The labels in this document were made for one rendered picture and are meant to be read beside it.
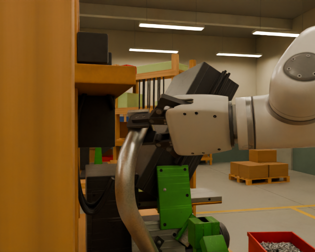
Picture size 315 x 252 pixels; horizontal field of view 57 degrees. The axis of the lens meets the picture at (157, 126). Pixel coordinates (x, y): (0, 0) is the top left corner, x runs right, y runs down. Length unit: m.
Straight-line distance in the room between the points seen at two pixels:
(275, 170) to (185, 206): 6.60
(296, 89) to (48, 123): 0.28
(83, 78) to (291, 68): 0.39
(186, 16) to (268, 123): 8.42
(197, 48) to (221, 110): 10.48
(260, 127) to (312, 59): 0.11
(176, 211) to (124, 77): 0.56
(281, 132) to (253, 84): 11.15
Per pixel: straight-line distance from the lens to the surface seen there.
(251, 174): 7.14
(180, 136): 0.48
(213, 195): 1.22
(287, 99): 0.40
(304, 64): 0.40
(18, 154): 0.32
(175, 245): 1.05
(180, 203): 1.03
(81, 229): 1.62
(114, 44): 10.36
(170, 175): 1.02
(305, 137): 0.46
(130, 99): 4.30
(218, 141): 0.47
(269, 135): 0.45
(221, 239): 0.77
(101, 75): 0.61
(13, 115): 0.31
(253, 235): 1.49
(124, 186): 0.45
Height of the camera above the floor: 1.42
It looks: level
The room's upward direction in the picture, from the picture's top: straight up
